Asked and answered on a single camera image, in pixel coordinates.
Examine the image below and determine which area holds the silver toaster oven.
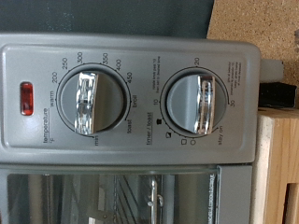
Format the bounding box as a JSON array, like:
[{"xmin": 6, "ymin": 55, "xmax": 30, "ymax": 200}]
[{"xmin": 0, "ymin": 32, "xmax": 285, "ymax": 224}]

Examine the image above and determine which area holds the silver oven knob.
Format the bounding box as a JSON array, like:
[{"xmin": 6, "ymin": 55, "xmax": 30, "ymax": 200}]
[
  {"xmin": 57, "ymin": 66, "xmax": 130, "ymax": 136},
  {"xmin": 162, "ymin": 69, "xmax": 228, "ymax": 136}
]

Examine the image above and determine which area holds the grey curtain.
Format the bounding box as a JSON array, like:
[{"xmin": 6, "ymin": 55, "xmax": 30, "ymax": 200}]
[{"xmin": 0, "ymin": 0, "xmax": 216, "ymax": 40}]

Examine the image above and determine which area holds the black foam pad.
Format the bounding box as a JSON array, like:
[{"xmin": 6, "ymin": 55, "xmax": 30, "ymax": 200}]
[{"xmin": 257, "ymin": 82, "xmax": 297, "ymax": 109}]

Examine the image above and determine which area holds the slatted wooden block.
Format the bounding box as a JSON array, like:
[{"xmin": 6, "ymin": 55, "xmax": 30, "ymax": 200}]
[{"xmin": 250, "ymin": 106, "xmax": 299, "ymax": 224}]

